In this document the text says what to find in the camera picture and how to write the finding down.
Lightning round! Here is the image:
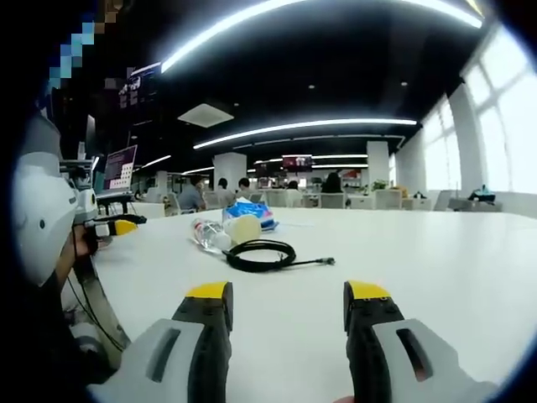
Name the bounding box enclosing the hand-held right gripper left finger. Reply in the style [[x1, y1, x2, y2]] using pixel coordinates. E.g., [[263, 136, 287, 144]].
[[89, 280, 234, 403]]

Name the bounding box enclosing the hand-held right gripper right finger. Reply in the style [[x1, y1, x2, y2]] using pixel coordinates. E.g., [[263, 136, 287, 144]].
[[343, 280, 501, 403]]

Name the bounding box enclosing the clear plastic water bottle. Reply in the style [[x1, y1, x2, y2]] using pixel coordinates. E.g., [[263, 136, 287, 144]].
[[190, 217, 232, 254]]

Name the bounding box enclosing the blue tissue packet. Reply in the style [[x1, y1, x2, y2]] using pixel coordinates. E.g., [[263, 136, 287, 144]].
[[221, 200, 281, 233]]

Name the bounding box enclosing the person's left hand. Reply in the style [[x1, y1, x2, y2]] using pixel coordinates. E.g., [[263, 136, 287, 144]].
[[62, 229, 111, 280]]

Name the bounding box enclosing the open laptop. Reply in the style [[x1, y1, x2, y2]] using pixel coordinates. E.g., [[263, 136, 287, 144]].
[[95, 144, 139, 201]]

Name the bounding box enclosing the white table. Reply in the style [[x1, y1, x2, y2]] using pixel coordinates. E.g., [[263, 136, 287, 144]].
[[62, 205, 537, 403]]

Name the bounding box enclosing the square ceiling air vent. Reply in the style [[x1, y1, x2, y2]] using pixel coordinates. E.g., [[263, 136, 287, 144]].
[[176, 102, 235, 128]]

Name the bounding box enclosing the large dark monitor screen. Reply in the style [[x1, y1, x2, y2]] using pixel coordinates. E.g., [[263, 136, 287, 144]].
[[118, 61, 163, 111]]

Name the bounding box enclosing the hanging television screen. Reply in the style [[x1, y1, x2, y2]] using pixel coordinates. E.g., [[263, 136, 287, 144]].
[[281, 154, 314, 171]]

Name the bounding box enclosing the long ceiling light strip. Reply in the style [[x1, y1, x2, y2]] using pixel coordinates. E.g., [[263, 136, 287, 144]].
[[192, 118, 419, 150], [160, 0, 484, 75]]

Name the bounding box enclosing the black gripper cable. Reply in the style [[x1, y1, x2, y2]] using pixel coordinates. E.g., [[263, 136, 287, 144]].
[[65, 251, 127, 352]]

